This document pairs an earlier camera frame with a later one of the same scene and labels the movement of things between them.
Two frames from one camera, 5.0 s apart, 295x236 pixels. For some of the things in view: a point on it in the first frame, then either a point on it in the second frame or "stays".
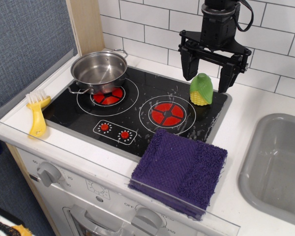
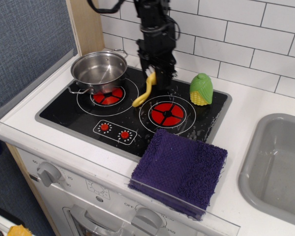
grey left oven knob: [49, 173] stays
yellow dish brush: [37, 99] -> [151, 80]
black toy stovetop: [123, 121] stays
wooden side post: [87, 22] stays
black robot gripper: [216, 41] -> [156, 46]
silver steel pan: [102, 72] stays
